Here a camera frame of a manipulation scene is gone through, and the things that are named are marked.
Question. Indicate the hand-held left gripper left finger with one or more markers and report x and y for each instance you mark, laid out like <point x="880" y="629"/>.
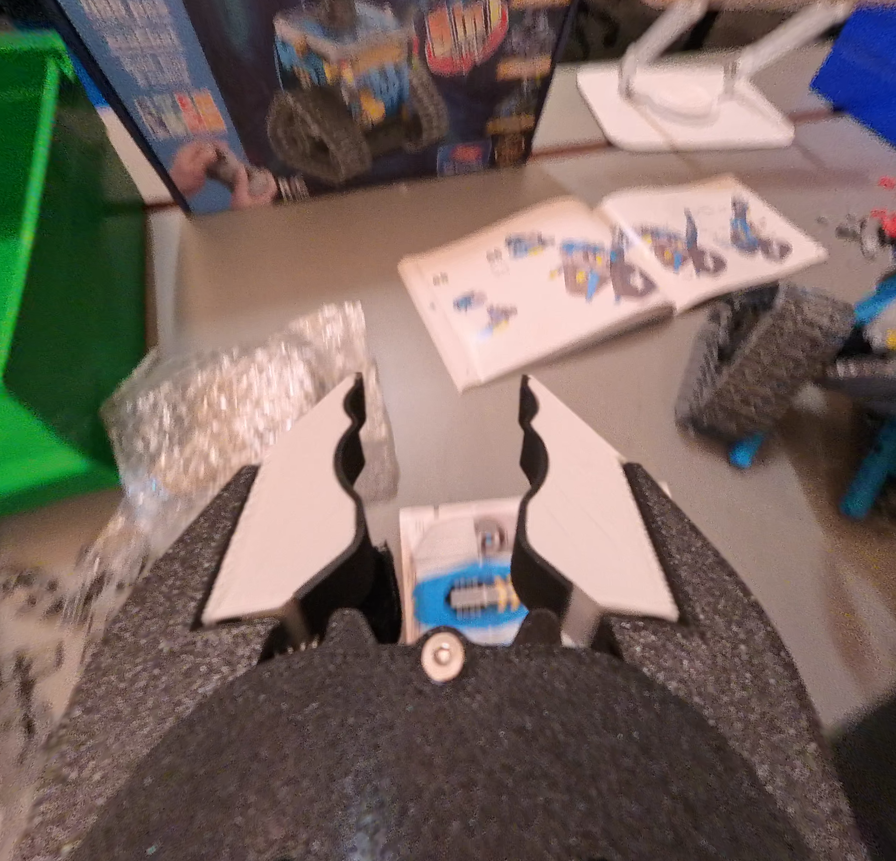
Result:
<point x="294" y="525"/>

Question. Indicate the bubble wrap bag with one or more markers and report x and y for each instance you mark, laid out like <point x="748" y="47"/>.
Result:
<point x="56" y="595"/>
<point x="231" y="385"/>

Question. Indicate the pile of loose building bricks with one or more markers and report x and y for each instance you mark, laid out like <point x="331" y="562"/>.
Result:
<point x="871" y="231"/>

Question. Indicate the green storage bin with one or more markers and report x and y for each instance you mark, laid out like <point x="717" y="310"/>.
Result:
<point x="70" y="280"/>

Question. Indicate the white instruction booklet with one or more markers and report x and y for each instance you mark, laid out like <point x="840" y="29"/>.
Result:
<point x="532" y="301"/>

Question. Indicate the grey desk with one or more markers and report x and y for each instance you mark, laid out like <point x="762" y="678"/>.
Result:
<point x="651" y="420"/>

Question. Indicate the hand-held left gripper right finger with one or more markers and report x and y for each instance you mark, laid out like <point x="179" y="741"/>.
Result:
<point x="595" y="525"/>

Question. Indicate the blue grey building-block toy robot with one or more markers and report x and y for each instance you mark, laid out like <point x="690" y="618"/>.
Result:
<point x="756" y="364"/>

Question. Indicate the dark blue robot kit box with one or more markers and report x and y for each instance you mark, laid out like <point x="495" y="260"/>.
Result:
<point x="336" y="70"/>

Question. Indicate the blue storage bin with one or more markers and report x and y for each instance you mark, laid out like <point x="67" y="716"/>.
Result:
<point x="861" y="56"/>

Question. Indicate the blue sticker sheet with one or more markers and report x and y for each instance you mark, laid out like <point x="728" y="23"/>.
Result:
<point x="455" y="588"/>

